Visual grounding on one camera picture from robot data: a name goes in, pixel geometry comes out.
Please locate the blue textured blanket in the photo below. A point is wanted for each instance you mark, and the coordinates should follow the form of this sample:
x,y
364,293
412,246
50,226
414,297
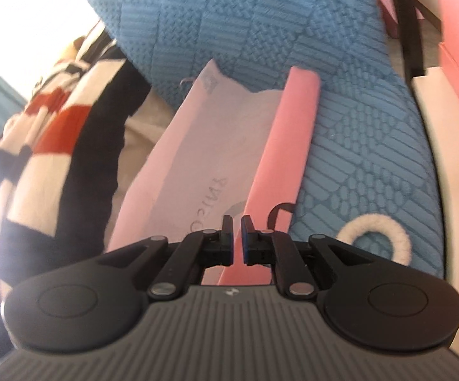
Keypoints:
x,y
277,24

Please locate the pink shopping bag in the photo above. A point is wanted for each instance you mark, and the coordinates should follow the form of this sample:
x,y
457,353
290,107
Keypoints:
x,y
213,158

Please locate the black white red striped blanket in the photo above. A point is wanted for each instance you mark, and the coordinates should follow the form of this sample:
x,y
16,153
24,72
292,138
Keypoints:
x,y
74,135

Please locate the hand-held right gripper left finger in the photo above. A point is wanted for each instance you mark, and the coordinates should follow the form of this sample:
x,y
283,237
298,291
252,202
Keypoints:
x,y
228,235

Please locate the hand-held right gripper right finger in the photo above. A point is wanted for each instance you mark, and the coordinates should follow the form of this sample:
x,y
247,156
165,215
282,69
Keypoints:
x,y
245,238

